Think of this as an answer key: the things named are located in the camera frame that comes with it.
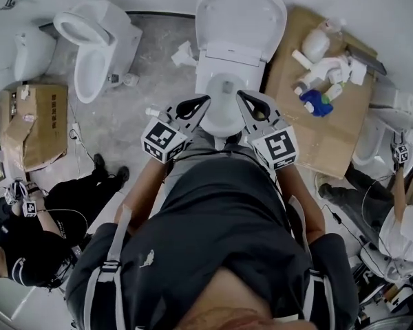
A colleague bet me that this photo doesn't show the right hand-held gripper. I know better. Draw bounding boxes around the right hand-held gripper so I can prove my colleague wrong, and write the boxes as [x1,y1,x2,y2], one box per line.
[236,91,299,171]

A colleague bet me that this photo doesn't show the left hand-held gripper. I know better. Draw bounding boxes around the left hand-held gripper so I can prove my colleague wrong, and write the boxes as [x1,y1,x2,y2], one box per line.
[140,93,212,164]

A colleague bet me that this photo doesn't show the person's right forearm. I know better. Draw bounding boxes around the person's right forearm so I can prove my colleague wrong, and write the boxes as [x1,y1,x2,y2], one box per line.
[278,165,326,243]

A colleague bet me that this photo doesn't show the person's left forearm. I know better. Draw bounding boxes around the person's left forearm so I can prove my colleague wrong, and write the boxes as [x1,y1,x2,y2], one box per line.
[115,155,173,233]

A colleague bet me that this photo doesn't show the white toilet lid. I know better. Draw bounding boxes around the white toilet lid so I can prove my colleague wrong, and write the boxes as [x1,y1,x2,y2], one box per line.
[195,0,288,63]

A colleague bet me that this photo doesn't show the person's right shoe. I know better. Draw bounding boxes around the person's right shoe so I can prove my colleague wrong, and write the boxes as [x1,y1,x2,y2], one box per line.
[223,134,244,147]

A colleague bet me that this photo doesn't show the person's grey trousers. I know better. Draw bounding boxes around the person's grey trousers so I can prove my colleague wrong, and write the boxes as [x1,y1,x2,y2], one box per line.
[163,125,262,199]

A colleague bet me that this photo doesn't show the blue cloth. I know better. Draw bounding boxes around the blue cloth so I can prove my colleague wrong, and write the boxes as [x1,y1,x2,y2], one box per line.
[299,88,334,118]

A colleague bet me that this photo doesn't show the crumpled white paper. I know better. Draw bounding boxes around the crumpled white paper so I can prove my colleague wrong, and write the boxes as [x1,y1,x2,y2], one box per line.
[171,41,199,67]

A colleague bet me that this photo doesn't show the white tube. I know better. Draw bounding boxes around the white tube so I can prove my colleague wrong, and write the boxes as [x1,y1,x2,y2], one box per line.
[292,49,313,69]

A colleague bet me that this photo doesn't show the large brown cardboard box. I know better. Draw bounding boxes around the large brown cardboard box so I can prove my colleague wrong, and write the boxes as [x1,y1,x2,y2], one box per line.
[264,5,379,180]

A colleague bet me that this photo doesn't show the small white bottle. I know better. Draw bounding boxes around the small white bottle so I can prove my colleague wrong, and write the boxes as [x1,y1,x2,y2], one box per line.
[325,82,345,101]

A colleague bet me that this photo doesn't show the white round bag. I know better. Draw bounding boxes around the white round bag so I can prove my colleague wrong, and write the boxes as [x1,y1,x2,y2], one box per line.
[301,27,328,55]

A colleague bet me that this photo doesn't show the white paper pad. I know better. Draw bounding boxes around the white paper pad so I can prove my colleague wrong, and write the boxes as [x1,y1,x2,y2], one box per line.
[349,58,368,85]

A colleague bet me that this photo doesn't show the clear plastic bottle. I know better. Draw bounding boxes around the clear plastic bottle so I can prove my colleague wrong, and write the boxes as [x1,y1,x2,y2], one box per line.
[325,17,348,36]

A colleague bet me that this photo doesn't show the dark metal bar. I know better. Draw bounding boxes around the dark metal bar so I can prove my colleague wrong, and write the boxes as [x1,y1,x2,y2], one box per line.
[346,45,388,76]

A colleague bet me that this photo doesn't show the person's torso in black shirt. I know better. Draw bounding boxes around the person's torso in black shirt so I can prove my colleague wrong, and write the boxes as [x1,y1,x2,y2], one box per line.
[64,156,361,330]

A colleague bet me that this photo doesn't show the brown printed cardboard box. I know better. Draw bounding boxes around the brown printed cardboard box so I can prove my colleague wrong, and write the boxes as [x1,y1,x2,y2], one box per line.
[0,83,69,173]

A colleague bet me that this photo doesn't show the black carton white print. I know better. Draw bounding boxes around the black carton white print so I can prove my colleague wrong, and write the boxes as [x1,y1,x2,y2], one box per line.
[356,265,379,288]

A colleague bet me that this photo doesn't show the grey harness strap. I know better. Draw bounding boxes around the grey harness strap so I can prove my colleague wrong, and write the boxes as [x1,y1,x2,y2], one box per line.
[288,197,337,322]
[83,204,134,330]

